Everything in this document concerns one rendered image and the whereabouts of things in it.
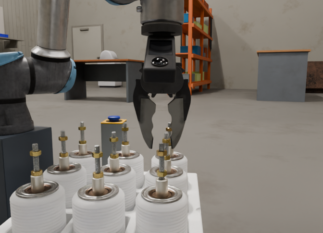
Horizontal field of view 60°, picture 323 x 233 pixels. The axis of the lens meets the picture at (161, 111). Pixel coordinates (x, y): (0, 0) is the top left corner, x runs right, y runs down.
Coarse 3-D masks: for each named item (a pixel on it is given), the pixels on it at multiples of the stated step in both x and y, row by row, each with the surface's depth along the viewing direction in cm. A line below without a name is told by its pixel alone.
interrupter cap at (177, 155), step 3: (174, 153) 76; (177, 153) 76; (180, 153) 76; (156, 156) 73; (174, 156) 74; (177, 156) 74; (180, 156) 74; (183, 156) 73; (171, 159) 71; (174, 159) 71; (177, 159) 71
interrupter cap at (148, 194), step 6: (150, 186) 54; (168, 186) 54; (174, 186) 54; (144, 192) 51; (150, 192) 51; (168, 192) 52; (174, 192) 51; (180, 192) 51; (144, 198) 49; (150, 198) 49; (156, 198) 49; (162, 198) 49; (168, 198) 49; (174, 198) 49; (180, 198) 49
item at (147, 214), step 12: (144, 204) 48; (156, 204) 47; (168, 204) 47; (180, 204) 48; (144, 216) 48; (156, 216) 47; (168, 216) 47; (180, 216) 48; (144, 228) 48; (156, 228) 47; (168, 228) 47; (180, 228) 48
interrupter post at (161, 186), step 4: (156, 180) 50; (160, 180) 50; (164, 180) 50; (156, 184) 50; (160, 184) 50; (164, 184) 50; (156, 188) 50; (160, 188) 50; (164, 188) 50; (156, 192) 50; (160, 192) 50; (164, 192) 50; (160, 196) 50; (164, 196) 50
